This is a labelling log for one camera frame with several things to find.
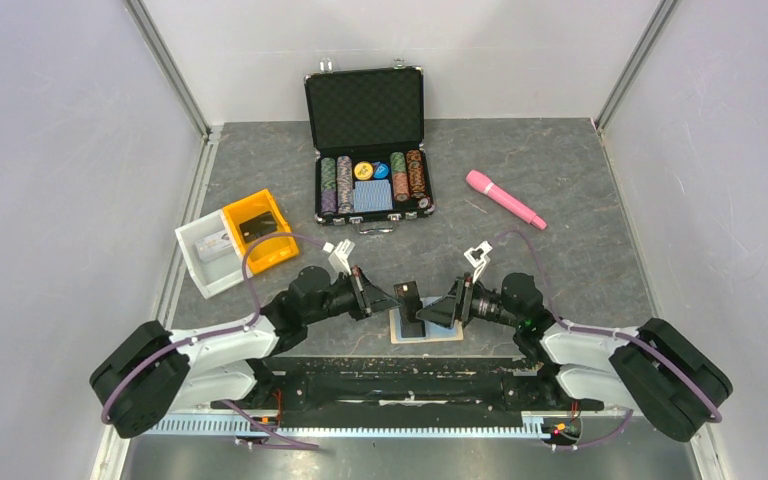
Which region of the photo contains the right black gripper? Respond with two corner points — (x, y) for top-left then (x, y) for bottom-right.
(416, 272), (522, 329)

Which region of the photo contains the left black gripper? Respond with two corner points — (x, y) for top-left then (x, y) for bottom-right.
(304, 265), (402, 325)

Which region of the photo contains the black vip card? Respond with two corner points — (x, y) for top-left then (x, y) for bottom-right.
(238, 212), (278, 244)
(398, 320), (426, 340)
(394, 281), (423, 324)

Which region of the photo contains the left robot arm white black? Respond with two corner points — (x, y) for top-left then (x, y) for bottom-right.
(89, 266), (400, 439)

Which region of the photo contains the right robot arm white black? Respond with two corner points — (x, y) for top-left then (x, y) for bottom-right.
(417, 273), (734, 442)

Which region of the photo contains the blue playing card deck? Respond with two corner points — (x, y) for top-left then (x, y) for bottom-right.
(353, 179), (393, 213)

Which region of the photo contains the black VIP card in bin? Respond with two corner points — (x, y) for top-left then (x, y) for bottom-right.
(238, 212), (278, 244)

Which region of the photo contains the white VIP card in bin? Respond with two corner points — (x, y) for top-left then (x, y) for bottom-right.
(195, 231), (234, 263)

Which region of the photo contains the green red chip stack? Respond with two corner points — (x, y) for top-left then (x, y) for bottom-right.
(390, 152), (410, 202)

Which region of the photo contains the blue dealer button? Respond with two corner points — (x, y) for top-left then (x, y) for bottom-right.
(372, 162), (390, 180)

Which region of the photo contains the blue tan chip stack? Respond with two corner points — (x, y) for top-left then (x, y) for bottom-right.
(336, 156), (354, 214)

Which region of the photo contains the yellow dealer button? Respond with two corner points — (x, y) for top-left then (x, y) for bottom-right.
(353, 161), (376, 181)

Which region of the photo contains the pink cylindrical tool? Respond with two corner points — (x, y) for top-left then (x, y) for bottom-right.
(466, 170), (547, 230)

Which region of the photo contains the green purple chip stack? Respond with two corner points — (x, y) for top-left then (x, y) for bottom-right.
(320, 157), (337, 216)

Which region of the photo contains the orange brown chip stack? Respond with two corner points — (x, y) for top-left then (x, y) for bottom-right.
(406, 150), (431, 209)

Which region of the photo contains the yellow plastic bin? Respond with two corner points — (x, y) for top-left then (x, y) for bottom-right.
(220, 189), (300, 275)

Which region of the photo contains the white plastic bin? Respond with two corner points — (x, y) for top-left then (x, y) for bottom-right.
(175, 210), (251, 299)

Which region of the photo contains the black poker chip case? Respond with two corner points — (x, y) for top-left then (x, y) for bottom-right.
(303, 63), (436, 228)

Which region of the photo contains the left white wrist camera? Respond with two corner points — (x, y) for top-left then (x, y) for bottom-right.
(322, 239), (355, 275)

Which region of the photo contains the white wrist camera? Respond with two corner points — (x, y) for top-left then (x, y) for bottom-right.
(463, 241), (493, 283)
(322, 239), (355, 275)

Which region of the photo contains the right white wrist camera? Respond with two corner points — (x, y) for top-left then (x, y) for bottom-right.
(463, 241), (493, 283)

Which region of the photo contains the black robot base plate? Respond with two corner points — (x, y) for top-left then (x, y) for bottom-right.
(234, 357), (604, 428)

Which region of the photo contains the white toothed cable rail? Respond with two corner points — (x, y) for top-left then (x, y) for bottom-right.
(146, 413), (550, 441)

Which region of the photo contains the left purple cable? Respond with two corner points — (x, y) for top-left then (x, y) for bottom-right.
(100, 231), (332, 425)

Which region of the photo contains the left aluminium frame post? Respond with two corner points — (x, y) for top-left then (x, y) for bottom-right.
(123, 0), (212, 138)

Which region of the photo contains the aluminium frame post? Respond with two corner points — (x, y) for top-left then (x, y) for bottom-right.
(593, 0), (681, 136)
(123, 0), (212, 138)

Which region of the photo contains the right aluminium frame post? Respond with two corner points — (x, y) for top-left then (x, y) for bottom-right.
(593, 0), (681, 136)

